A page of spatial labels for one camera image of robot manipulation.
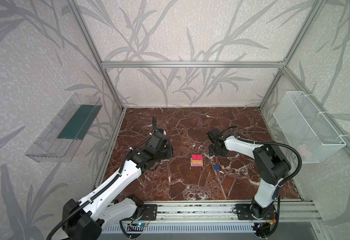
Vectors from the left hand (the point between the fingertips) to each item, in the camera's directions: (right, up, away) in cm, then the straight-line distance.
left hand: (174, 145), depth 78 cm
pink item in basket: (+65, -1, -3) cm, 65 cm away
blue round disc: (+25, -15, +11) cm, 31 cm away
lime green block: (+13, -11, +11) cm, 20 cm away
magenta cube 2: (+15, -11, +18) cm, 26 cm away
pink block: (+11, -13, +13) cm, 22 cm away
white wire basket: (+58, +10, -14) cm, 61 cm away
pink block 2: (+14, -13, +11) cm, 22 cm away
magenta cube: (+12, -10, +13) cm, 20 cm away
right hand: (+25, -5, +19) cm, 32 cm away
